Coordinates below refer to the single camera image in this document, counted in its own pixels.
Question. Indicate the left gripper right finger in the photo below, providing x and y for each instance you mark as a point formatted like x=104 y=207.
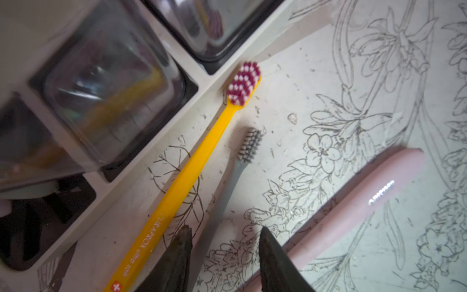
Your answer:
x=277 y=272

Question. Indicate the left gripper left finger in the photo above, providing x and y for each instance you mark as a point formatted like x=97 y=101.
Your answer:
x=171 y=273

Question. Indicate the grey toothbrush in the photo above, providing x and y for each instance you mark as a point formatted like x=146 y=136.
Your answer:
x=244 y=157

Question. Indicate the cream toothbrush holder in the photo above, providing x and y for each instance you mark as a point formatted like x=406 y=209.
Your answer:
x=40 y=223

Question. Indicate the yellow toothbrush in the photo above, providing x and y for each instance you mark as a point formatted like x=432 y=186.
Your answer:
x=238 y=93

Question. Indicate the smoky clear cup left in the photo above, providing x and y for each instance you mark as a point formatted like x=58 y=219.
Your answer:
x=82 y=84

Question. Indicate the smoky clear cup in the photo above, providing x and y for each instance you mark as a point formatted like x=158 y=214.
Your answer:
x=82 y=84
x=210 y=29

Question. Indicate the smoky clear cup right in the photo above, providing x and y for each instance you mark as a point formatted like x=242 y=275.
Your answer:
x=210 y=29

